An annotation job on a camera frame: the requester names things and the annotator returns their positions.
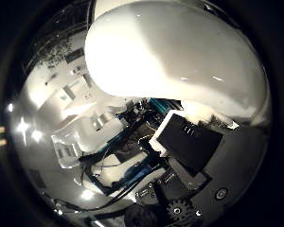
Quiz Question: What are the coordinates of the yellow label spray bottle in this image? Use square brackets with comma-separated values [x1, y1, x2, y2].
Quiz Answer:
[84, 0, 273, 125]

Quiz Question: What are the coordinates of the black cable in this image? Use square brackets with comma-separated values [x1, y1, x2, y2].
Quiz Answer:
[52, 164, 164, 213]

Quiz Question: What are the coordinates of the clear plastic box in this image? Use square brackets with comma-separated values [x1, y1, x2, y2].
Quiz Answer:
[50, 130, 87, 170]

